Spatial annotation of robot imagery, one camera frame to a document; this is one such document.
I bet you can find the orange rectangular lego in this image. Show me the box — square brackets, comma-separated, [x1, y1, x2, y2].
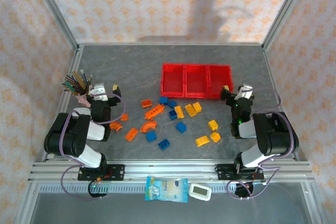
[124, 127, 139, 142]

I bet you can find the orange arch lego piece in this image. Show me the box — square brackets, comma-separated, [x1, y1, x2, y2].
[140, 121, 158, 133]

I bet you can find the orange long ladder lego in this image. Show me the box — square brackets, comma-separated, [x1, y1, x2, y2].
[144, 104, 165, 120]

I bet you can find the yellow rounded lego brick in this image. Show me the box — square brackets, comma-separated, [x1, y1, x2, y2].
[195, 135, 211, 147]

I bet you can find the blue colored pencil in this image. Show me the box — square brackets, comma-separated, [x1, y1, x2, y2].
[80, 69, 89, 90]

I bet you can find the tan colored pencil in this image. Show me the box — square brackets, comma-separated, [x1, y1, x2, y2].
[72, 70, 86, 91]

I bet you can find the green colored pencil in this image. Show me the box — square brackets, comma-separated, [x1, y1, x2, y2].
[62, 82, 81, 95]

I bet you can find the white digital timer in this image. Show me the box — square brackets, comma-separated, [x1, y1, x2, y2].
[188, 183, 212, 201]

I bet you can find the blue snack packet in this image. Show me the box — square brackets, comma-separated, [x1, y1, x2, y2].
[145, 176, 189, 204]

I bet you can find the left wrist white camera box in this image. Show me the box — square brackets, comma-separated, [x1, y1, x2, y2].
[88, 83, 109, 102]

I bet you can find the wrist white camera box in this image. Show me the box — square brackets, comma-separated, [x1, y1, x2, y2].
[88, 83, 109, 102]
[234, 83, 255, 101]

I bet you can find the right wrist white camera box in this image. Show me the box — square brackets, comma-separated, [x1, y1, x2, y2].
[234, 83, 255, 101]

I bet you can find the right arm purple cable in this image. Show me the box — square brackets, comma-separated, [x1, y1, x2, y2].
[227, 86, 293, 200]

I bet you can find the aluminium table edge rail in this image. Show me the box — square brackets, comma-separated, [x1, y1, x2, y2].
[43, 45, 85, 162]
[261, 46, 300, 162]
[78, 42, 265, 48]

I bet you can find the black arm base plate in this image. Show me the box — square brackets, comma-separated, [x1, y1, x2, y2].
[216, 163, 265, 182]
[77, 164, 125, 182]

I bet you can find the grey slotted cable duct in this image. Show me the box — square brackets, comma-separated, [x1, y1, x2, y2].
[39, 183, 266, 195]

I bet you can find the aluminium mounting rail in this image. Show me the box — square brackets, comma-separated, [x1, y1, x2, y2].
[28, 158, 314, 184]

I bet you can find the aluminium frame post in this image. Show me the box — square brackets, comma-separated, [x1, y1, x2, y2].
[28, 0, 79, 50]
[261, 0, 313, 51]

